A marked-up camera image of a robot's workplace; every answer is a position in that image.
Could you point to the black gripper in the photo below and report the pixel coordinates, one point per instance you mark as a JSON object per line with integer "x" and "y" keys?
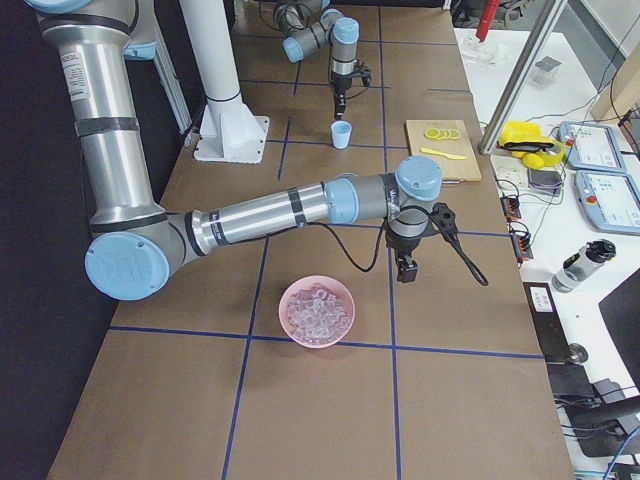
{"x": 339, "y": 85}
{"x": 403, "y": 245}

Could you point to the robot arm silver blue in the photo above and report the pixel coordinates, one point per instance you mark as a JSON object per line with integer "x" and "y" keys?
{"x": 308, "y": 27}
{"x": 137, "y": 245}

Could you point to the light blue plastic cup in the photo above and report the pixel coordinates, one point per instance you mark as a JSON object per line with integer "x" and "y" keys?
{"x": 341, "y": 134}

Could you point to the pile of clear ice cubes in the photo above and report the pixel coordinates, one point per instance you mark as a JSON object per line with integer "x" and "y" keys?
{"x": 317, "y": 316}

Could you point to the pink bowl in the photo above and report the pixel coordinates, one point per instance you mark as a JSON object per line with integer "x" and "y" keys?
{"x": 307, "y": 282}

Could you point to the lemon slice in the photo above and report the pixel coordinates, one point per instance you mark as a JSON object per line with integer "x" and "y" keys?
{"x": 432, "y": 133}

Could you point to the white pillar with base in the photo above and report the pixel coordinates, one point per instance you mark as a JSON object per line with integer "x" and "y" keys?
{"x": 229, "y": 131}

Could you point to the wooden cutting board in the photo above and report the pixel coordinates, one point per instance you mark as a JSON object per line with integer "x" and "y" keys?
{"x": 454, "y": 139}

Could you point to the yellow plastic knife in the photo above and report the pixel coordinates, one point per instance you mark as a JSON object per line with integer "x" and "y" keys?
{"x": 443, "y": 154}

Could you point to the clear water bottle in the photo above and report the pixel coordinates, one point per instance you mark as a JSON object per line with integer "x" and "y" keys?
{"x": 584, "y": 263}

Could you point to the yellow cloth bag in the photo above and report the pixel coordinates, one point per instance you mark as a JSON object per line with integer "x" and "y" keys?
{"x": 525, "y": 141}

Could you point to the lower teach pendant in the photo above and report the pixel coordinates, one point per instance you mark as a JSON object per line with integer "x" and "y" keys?
{"x": 610, "y": 201}

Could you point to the teach pendant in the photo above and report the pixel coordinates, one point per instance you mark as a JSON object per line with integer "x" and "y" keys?
{"x": 610, "y": 201}
{"x": 591, "y": 146}

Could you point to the upper teach pendant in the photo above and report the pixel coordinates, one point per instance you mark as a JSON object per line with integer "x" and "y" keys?
{"x": 591, "y": 146}

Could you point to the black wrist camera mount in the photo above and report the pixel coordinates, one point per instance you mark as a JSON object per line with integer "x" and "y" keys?
{"x": 445, "y": 220}

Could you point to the aluminium frame post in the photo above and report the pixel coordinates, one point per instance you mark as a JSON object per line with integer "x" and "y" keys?
{"x": 543, "y": 27}

